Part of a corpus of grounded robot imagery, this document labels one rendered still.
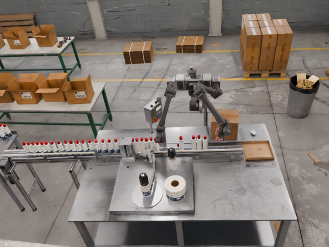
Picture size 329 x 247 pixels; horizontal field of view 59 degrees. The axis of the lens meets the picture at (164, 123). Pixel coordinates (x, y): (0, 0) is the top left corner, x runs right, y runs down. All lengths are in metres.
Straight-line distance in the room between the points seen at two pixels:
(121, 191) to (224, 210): 1.02
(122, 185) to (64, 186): 1.59
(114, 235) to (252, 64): 4.19
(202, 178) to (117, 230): 1.18
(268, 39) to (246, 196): 3.66
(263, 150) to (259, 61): 3.03
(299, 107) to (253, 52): 1.53
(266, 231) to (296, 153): 1.56
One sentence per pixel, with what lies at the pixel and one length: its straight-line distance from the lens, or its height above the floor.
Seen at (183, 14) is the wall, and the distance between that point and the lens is 8.11.
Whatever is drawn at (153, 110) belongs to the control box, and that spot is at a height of 1.44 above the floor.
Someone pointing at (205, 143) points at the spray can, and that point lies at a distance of 3.17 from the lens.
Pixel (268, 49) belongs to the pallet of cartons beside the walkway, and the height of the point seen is 0.59.
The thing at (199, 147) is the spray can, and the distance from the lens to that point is 3.22.
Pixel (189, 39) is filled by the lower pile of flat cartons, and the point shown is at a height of 0.20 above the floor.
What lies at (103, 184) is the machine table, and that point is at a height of 0.83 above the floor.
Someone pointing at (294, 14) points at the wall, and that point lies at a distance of 8.32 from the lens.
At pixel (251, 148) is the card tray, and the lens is 3.39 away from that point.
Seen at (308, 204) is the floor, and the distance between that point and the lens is 4.10.
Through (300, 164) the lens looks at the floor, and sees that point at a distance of 4.52.
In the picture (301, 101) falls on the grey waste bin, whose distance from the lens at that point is 5.06.
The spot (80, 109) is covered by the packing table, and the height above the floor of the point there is 0.78.
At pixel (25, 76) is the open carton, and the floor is 1.09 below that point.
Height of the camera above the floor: 3.19
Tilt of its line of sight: 39 degrees down
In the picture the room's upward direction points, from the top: 7 degrees counter-clockwise
